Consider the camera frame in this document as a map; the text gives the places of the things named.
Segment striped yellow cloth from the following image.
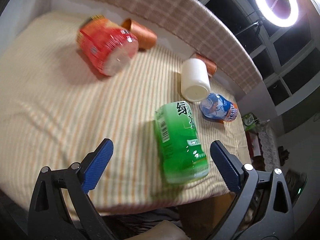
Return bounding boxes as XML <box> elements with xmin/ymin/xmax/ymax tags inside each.
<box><xmin>0</xmin><ymin>11</ymin><xmax>253</xmax><ymax>215</ymax></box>

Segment beige plaid blanket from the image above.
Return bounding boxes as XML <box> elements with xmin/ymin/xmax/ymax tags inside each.
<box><xmin>52</xmin><ymin>0</ymin><xmax>264</xmax><ymax>95</ymax></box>

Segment red lemon drink bottle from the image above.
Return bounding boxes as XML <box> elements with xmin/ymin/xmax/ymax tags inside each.
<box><xmin>76</xmin><ymin>15</ymin><xmax>139</xmax><ymax>76</ymax></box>

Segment green snack package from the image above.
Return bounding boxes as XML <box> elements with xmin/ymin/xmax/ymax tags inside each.
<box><xmin>242</xmin><ymin>113</ymin><xmax>255</xmax><ymax>132</ymax></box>

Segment white paper cup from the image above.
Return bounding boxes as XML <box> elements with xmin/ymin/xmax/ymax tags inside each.
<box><xmin>180</xmin><ymin>58</ymin><xmax>211</xmax><ymax>102</ymax></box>

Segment orange patterned paper cup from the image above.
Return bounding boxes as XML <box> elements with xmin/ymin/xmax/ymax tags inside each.
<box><xmin>121</xmin><ymin>18</ymin><xmax>157</xmax><ymax>50</ymax></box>

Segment green tea bottle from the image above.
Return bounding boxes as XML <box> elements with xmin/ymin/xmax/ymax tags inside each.
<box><xmin>155</xmin><ymin>101</ymin><xmax>209</xmax><ymax>185</ymax></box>

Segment white ring light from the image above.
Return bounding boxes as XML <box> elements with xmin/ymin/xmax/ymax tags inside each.
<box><xmin>255</xmin><ymin>0</ymin><xmax>299</xmax><ymax>28</ymax></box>

